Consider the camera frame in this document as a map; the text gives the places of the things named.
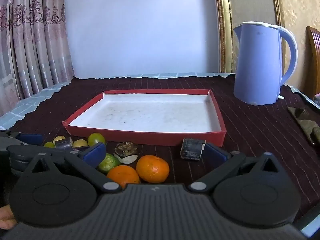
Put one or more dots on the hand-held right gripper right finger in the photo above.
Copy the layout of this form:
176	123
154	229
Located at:
215	153

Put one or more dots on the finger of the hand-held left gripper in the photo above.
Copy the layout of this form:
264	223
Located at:
22	151
31	138

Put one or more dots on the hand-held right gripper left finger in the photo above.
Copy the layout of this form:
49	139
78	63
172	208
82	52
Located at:
95	153

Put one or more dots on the green round fruit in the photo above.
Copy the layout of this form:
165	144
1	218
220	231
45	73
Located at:
96	138

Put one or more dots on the green cut fruit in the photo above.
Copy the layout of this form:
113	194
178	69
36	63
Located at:
110	162

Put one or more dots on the small yellow fruit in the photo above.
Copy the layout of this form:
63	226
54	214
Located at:
79	143
60	138
49	145

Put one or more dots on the large dark block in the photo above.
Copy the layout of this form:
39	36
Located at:
192	149

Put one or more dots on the orange mandarin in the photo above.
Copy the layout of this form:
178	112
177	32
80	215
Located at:
123	175
152	168

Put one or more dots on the red-rimmed white tray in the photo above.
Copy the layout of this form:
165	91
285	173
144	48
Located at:
150	112

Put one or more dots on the person's left hand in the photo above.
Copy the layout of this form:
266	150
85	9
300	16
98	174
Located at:
7	216

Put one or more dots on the dark striped cloth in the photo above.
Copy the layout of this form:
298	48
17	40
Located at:
250	125

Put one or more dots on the camouflage pouch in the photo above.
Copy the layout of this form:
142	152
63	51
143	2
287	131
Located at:
306	125

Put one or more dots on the pink patterned curtain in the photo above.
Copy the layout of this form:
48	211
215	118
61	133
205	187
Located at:
30	42

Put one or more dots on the blue electric kettle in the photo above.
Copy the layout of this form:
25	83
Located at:
257	65

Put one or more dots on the wooden headboard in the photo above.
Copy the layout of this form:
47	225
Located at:
313	62

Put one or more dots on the gold wall moulding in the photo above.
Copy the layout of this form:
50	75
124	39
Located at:
277	2
223	25

